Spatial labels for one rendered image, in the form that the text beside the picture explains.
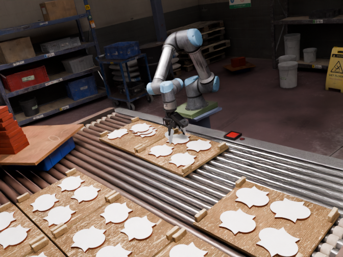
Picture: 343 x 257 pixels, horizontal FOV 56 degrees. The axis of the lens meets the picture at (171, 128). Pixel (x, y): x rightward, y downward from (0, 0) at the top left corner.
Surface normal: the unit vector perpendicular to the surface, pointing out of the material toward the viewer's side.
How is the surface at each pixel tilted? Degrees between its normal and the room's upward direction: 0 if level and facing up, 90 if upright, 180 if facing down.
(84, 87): 90
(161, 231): 0
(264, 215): 0
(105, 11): 90
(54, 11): 90
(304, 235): 0
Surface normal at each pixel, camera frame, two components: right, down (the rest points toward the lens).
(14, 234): -0.17, -0.90
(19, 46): 0.76, 0.21
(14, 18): 0.60, 0.22
